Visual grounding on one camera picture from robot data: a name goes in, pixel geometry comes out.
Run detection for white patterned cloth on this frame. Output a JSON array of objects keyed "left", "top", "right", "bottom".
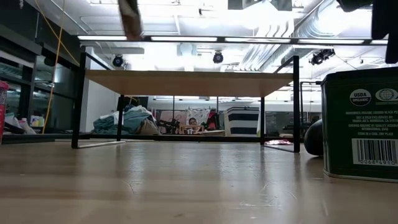
[{"left": 185, "top": 107, "right": 211, "bottom": 125}]

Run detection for small light wooden table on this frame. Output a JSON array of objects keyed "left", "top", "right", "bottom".
[{"left": 178, "top": 124, "right": 206, "bottom": 135}]

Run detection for pile of teal white clothes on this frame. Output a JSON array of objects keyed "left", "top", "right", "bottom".
[{"left": 93, "top": 105, "right": 161, "bottom": 136}]

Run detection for black aluminium rig frame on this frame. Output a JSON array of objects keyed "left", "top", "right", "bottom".
[{"left": 0, "top": 34, "right": 389, "bottom": 144}]

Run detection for yellow cable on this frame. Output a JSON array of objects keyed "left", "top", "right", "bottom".
[{"left": 34, "top": 0, "right": 80, "bottom": 134}]

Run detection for red-lid spice jar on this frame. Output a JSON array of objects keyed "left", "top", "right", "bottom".
[{"left": 0, "top": 80, "right": 10, "bottom": 144}]

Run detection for black ladle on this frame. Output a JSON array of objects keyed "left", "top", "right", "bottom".
[{"left": 303, "top": 119, "right": 325, "bottom": 157}]

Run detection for wooden shelf black metal legs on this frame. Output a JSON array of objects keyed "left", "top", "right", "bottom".
[{"left": 70, "top": 52, "right": 301, "bottom": 153}]

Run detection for dark rectangular spice tin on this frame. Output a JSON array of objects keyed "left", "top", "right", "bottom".
[{"left": 320, "top": 67, "right": 398, "bottom": 184}]

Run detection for black ceiling track light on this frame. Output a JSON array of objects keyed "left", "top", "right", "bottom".
[{"left": 309, "top": 49, "right": 336, "bottom": 66}]

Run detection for navy white striped bin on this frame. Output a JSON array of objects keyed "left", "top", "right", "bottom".
[{"left": 223, "top": 106, "right": 261, "bottom": 137}]

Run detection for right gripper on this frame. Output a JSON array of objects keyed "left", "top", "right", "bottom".
[{"left": 371, "top": 0, "right": 398, "bottom": 65}]

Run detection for white plastic bottle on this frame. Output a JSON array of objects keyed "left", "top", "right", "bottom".
[{"left": 19, "top": 118, "right": 37, "bottom": 135}]

